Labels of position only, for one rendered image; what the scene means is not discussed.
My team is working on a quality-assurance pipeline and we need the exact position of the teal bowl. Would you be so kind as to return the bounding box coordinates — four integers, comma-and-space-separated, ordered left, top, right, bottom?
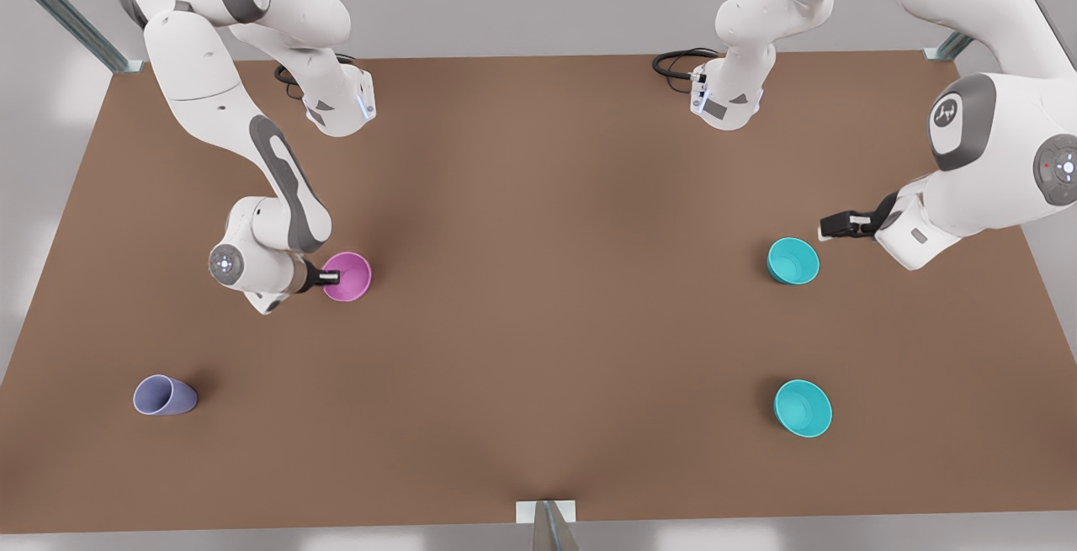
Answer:
767, 237, 820, 286
774, 379, 833, 438

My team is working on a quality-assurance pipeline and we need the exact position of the silver frame post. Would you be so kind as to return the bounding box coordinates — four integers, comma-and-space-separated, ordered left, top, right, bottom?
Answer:
0, 0, 144, 74
516, 500, 580, 551
923, 0, 1069, 61

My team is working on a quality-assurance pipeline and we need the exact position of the pink bowl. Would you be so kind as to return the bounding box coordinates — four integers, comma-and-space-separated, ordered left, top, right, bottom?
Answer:
322, 252, 372, 303

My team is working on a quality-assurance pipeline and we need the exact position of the lavender cup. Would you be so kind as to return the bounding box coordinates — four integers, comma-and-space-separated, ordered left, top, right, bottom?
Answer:
133, 374, 199, 416

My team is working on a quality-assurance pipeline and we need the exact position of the black cable loop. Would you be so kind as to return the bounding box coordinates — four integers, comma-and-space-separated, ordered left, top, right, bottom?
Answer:
652, 48, 721, 95
274, 53, 358, 101

